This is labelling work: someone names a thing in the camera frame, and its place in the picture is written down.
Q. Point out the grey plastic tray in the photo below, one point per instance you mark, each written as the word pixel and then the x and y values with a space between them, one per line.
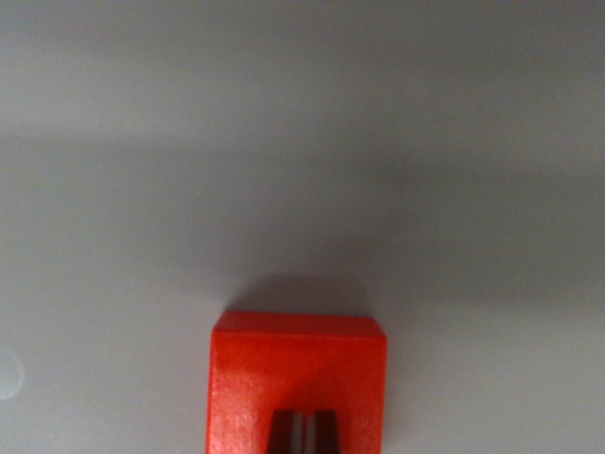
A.
pixel 142 142

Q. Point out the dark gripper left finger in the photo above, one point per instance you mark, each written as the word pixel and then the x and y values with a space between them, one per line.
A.
pixel 282 432

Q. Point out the red wooden block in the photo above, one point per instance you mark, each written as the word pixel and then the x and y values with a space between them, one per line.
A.
pixel 264 373

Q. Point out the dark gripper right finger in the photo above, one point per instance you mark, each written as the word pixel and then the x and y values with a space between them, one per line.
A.
pixel 326 432

